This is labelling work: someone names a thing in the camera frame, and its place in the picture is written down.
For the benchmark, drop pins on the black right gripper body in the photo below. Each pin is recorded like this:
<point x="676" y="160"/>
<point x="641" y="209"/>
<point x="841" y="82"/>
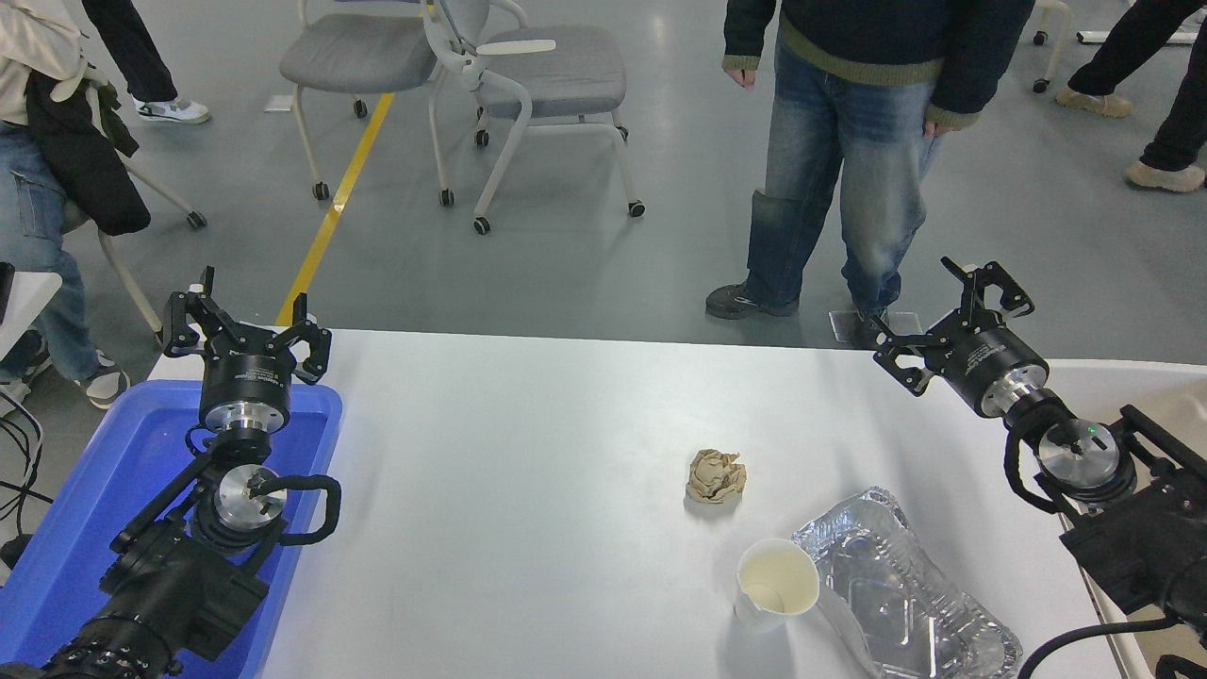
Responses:
<point x="981" y="363"/>

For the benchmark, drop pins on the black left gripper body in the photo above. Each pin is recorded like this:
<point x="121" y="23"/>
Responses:
<point x="243" y="379"/>

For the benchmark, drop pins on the white paper cup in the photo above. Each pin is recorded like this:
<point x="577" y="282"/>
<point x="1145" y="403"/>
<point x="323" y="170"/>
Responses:
<point x="778" y="580"/>

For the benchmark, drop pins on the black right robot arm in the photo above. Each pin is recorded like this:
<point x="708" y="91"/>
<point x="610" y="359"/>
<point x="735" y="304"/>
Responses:
<point x="1132" y="547"/>

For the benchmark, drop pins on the standing person's left hand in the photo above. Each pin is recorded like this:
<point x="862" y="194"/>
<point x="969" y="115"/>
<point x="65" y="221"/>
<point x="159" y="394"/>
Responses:
<point x="937" y="128"/>

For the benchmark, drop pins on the standing person's right hand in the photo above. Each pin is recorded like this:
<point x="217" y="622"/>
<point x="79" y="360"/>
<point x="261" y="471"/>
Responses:
<point x="742" y="77"/>

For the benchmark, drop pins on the clear floor plate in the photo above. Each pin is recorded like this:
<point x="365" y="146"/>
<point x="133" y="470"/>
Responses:
<point x="910" y="325"/>

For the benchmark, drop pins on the white-legged wheeled chair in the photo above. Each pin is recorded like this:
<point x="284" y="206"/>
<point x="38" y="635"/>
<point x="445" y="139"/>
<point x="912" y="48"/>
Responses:
<point x="132" y="283"/>

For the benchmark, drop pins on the small white table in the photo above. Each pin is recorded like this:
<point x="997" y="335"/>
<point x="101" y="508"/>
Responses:
<point x="33" y="297"/>

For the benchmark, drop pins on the large pale bin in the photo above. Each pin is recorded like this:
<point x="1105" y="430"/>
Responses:
<point x="1160" y="387"/>

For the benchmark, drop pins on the blue plastic tray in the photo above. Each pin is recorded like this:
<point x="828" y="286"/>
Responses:
<point x="94" y="490"/>

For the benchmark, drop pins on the standing person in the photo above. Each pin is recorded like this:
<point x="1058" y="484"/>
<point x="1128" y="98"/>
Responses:
<point x="877" y="141"/>

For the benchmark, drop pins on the black draped jacket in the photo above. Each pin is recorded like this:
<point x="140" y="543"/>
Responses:
<point x="85" y="160"/>

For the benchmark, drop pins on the seated person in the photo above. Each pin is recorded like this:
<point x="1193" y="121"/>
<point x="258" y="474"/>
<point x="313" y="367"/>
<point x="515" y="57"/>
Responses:
<point x="28" y="217"/>

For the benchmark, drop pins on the crumpled tan paper ball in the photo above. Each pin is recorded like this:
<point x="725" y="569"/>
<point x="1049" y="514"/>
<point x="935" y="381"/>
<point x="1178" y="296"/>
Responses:
<point x="717" y="476"/>

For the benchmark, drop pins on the crumpled foil tray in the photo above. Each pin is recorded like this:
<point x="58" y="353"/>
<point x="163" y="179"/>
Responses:
<point x="905" y="585"/>

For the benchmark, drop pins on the white floor outlet cover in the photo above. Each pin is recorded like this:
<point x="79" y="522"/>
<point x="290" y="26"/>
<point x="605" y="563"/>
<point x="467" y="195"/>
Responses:
<point x="279" y="104"/>

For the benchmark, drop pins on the white wheeled chair base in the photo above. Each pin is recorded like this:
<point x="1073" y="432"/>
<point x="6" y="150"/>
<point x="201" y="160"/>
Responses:
<point x="1058" y="38"/>

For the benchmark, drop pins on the walking person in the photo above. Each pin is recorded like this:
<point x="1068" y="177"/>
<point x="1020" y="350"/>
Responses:
<point x="132" y="47"/>

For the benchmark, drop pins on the grey armless wheeled chair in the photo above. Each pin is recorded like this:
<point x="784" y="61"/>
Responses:
<point x="358" y="52"/>

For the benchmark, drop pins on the grey wheeled chair with armrest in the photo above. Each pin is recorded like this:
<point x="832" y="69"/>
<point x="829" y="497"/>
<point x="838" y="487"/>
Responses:
<point x="556" y="71"/>

